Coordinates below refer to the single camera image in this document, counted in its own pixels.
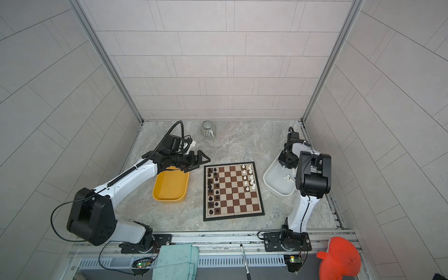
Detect green cloth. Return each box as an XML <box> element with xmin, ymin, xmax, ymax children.
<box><xmin>152</xmin><ymin>244</ymin><xmax>199</xmax><ymax>280</ymax></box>

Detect red plastic funnel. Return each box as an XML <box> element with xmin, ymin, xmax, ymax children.
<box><xmin>316</xmin><ymin>237</ymin><xmax>362</xmax><ymax>280</ymax></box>

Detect black pen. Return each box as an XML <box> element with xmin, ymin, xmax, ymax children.
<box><xmin>240</xmin><ymin>244</ymin><xmax>252</xmax><ymax>280</ymax></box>

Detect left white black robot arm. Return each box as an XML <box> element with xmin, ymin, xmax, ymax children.
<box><xmin>66</xmin><ymin>120</ymin><xmax>211</xmax><ymax>253</ymax></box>

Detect black chess pieces on board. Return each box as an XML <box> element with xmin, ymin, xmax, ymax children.
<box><xmin>205</xmin><ymin>167</ymin><xmax>221</xmax><ymax>217</ymax></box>

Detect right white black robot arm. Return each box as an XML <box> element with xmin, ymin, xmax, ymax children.
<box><xmin>278</xmin><ymin>127</ymin><xmax>331</xmax><ymax>251</ymax></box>

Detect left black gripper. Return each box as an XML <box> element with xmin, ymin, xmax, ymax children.
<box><xmin>168</xmin><ymin>150</ymin><xmax>211</xmax><ymax>172</ymax></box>

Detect aluminium rail frame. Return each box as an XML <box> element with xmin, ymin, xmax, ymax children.
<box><xmin>56</xmin><ymin>229</ymin><xmax>363</xmax><ymax>280</ymax></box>

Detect white chess pieces on board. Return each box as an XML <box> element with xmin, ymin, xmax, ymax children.
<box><xmin>239</xmin><ymin>163</ymin><xmax>257</xmax><ymax>191</ymax></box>

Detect yellow plastic tray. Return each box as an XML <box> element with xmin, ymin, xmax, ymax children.
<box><xmin>152</xmin><ymin>167</ymin><xmax>190</xmax><ymax>203</ymax></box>

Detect white ribbed ceramic cup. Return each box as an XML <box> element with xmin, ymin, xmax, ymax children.
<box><xmin>201</xmin><ymin>120</ymin><xmax>216</xmax><ymax>138</ymax></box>

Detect white plastic tray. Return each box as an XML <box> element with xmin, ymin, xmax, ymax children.
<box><xmin>263</xmin><ymin>141</ymin><xmax>320</xmax><ymax>197</ymax></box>

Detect brown white chessboard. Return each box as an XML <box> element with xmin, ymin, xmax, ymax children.
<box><xmin>203</xmin><ymin>162</ymin><xmax>265</xmax><ymax>222</ymax></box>

